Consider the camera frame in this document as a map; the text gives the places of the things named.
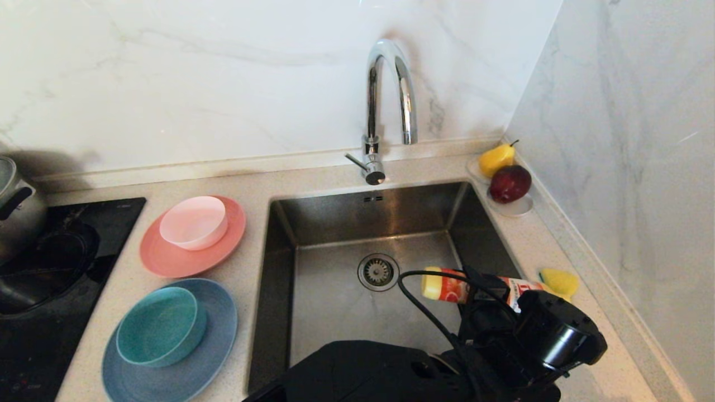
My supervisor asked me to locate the yellow-capped orange dish soap bottle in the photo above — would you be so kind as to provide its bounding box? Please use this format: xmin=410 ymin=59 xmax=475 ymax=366
xmin=422 ymin=266 xmax=559 ymax=313

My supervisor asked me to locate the chrome gooseneck faucet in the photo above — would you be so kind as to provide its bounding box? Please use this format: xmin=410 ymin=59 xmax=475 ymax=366
xmin=344 ymin=38 xmax=419 ymax=185

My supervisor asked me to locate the yellow sponge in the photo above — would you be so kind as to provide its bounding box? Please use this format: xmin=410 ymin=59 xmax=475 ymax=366
xmin=540 ymin=268 xmax=579 ymax=299

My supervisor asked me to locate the stainless steel sink basin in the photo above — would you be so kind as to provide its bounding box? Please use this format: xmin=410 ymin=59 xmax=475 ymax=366
xmin=247 ymin=180 xmax=560 ymax=400

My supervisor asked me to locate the small white dish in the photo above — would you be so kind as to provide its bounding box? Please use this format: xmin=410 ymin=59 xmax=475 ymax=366
xmin=467 ymin=155 xmax=493 ymax=184
xmin=487 ymin=189 xmax=535 ymax=217

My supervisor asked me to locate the round metal drain strainer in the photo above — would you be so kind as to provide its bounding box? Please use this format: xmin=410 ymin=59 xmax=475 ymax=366
xmin=357 ymin=253 xmax=400 ymax=292

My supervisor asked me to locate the dark red apple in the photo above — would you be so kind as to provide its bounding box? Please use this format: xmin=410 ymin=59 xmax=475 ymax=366
xmin=490 ymin=164 xmax=533 ymax=204

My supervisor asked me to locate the yellow pear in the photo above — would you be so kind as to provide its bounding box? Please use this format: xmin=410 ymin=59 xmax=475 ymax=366
xmin=479 ymin=140 xmax=519 ymax=179

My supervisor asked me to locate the blue plate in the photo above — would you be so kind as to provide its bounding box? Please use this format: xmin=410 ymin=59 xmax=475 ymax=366
xmin=102 ymin=278 xmax=239 ymax=402

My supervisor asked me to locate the light pink bowl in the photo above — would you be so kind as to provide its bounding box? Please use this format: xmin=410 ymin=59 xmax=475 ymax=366
xmin=159 ymin=195 xmax=228 ymax=251

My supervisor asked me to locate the salmon pink plate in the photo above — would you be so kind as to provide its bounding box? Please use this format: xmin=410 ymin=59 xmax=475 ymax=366
xmin=140 ymin=195 xmax=247 ymax=279

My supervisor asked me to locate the teal bowl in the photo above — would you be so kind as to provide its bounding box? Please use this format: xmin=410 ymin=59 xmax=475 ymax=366
xmin=116 ymin=286 xmax=207 ymax=367

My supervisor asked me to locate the black induction cooktop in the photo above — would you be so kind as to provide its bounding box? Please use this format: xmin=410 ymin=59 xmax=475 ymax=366
xmin=0 ymin=198 xmax=147 ymax=402

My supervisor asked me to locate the black frying pan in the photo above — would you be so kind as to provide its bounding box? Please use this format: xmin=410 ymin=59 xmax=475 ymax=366
xmin=0 ymin=223 xmax=101 ymax=316

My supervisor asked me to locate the steel cooking pot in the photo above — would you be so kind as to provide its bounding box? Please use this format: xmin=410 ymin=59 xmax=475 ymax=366
xmin=0 ymin=156 xmax=47 ymax=266

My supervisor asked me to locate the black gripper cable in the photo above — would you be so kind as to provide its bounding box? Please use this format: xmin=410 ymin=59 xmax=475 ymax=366
xmin=397 ymin=270 xmax=475 ymax=363

